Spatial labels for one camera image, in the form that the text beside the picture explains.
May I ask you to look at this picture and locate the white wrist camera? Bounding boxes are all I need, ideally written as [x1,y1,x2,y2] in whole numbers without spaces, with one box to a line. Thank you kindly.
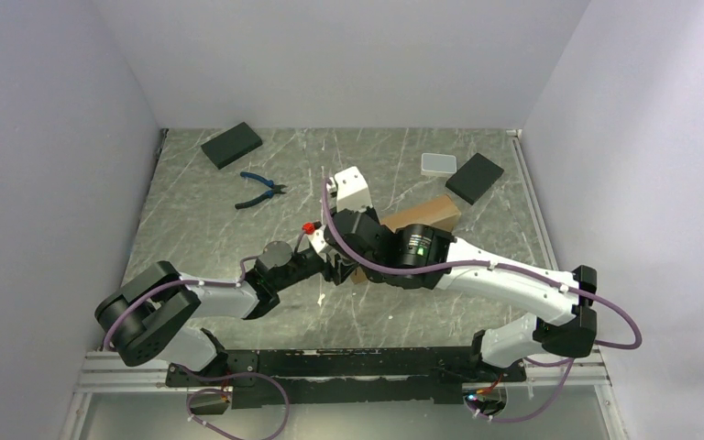
[326,166,373,212]
[302,222,332,255]

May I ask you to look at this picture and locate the aluminium frame rail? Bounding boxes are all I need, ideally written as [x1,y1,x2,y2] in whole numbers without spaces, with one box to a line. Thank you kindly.
[60,128,614,440]

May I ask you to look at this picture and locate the right black foam block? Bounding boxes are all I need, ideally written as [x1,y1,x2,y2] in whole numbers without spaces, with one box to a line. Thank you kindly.
[445,153,504,205]

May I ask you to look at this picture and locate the translucent white plastic box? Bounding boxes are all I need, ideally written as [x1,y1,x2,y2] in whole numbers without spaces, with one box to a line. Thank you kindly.
[420,153,457,178]

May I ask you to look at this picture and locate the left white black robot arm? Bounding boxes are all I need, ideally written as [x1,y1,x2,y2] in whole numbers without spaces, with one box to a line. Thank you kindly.
[94,241,356,385]

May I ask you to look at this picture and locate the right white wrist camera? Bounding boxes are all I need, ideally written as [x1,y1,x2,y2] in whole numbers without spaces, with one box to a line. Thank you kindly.
[326,166,373,212]

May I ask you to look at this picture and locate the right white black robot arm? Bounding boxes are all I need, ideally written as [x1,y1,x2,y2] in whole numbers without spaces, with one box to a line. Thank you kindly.
[309,210,598,380]

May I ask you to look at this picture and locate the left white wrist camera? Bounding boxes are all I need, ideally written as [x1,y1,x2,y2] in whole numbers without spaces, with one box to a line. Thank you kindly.
[302,222,332,255]

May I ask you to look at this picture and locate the blue handled pliers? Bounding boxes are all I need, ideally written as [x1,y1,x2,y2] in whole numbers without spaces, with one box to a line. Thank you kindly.
[234,170,288,212]

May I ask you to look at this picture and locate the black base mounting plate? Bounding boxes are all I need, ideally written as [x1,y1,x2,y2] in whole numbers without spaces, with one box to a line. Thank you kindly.
[165,346,526,409]

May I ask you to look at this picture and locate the brown cardboard express box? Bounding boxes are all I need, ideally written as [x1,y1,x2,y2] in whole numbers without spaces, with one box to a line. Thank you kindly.
[351,193,464,287]

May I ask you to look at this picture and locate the black foam block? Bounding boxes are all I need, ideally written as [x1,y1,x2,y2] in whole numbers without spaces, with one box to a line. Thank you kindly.
[445,153,504,205]
[201,122,263,170]

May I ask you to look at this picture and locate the left black foam block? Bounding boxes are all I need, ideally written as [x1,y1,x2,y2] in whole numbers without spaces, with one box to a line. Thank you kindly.
[201,122,263,170]

